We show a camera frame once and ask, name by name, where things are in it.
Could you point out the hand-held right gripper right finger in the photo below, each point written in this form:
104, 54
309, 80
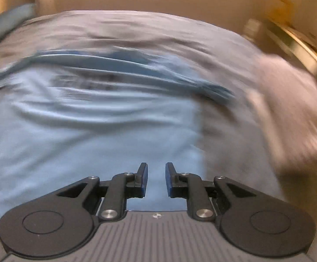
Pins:
169, 180

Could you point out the grey blanket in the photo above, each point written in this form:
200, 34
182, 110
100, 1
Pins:
147, 27

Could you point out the teal pillow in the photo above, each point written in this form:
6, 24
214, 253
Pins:
5, 24

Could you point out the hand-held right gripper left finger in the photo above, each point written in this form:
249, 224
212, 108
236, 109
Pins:
144, 180

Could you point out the houndstooth knitted pillow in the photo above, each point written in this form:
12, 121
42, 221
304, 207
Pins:
292, 101

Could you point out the light blue t-shirt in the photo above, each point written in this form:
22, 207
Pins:
93, 147

